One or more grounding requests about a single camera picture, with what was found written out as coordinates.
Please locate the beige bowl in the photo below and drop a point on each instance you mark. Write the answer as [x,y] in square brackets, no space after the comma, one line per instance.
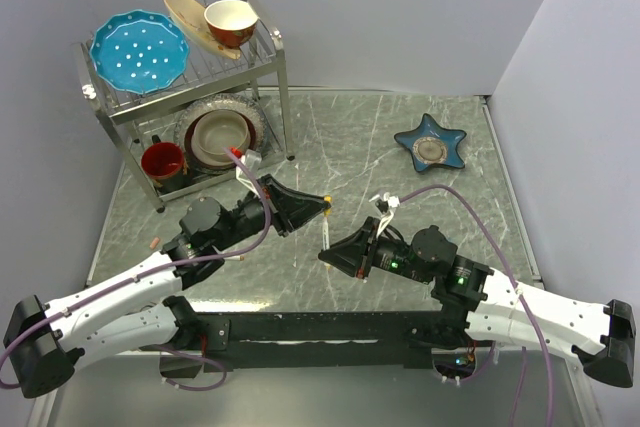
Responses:
[217,130]

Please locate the red and white bowl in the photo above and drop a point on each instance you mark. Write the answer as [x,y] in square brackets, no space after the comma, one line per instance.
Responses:
[231,22]

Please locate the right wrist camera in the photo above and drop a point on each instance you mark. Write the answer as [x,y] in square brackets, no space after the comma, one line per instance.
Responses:
[386,203]

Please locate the steel dish rack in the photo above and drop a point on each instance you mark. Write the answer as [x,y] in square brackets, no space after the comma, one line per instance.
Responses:
[129,119]

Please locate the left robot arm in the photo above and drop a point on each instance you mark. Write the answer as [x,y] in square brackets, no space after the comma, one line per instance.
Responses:
[47,342]

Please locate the blue star-shaped dish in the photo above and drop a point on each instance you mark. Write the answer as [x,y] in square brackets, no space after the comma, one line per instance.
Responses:
[431,145]

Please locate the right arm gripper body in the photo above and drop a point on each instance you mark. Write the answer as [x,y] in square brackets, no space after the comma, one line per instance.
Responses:
[390,254]

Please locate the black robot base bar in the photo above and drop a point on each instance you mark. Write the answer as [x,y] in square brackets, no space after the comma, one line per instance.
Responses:
[252,340]

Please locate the cream oval plate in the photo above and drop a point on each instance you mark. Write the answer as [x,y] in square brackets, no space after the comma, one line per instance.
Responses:
[188,15]

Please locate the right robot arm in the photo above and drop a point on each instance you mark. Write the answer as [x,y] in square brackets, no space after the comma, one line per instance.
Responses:
[480,303]

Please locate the blue polka dot plate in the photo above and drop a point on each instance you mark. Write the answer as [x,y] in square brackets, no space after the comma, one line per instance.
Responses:
[139,52]

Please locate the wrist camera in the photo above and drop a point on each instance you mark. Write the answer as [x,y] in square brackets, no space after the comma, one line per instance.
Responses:
[386,203]
[247,165]

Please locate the white marker with yellow end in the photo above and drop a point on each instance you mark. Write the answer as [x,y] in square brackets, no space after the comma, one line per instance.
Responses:
[325,236]

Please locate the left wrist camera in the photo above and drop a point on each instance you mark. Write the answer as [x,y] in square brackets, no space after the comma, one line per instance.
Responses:
[247,165]

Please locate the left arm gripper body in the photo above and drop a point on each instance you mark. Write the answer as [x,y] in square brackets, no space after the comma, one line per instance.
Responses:
[250,214]

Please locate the red mug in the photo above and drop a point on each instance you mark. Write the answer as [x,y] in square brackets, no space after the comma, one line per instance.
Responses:
[165,164]

